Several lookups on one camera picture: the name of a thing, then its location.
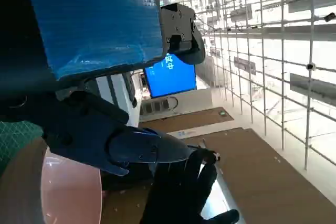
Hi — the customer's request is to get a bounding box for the pink bowl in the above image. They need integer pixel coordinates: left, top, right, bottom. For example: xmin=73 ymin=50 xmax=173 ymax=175
xmin=0 ymin=134 xmax=102 ymax=224

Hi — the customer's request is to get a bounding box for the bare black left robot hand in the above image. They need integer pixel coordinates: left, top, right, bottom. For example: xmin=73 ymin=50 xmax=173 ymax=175
xmin=0 ymin=0 xmax=206 ymax=177

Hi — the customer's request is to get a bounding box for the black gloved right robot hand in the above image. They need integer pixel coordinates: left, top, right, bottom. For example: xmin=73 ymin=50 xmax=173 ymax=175
xmin=139 ymin=148 xmax=240 ymax=224

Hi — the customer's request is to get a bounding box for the large blue screen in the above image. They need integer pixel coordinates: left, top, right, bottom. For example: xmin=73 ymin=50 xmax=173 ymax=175
xmin=143 ymin=55 xmax=197 ymax=99

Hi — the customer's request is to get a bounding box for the green cutting mat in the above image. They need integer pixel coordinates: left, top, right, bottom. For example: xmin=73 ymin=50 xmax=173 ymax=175
xmin=0 ymin=121 xmax=44 ymax=178

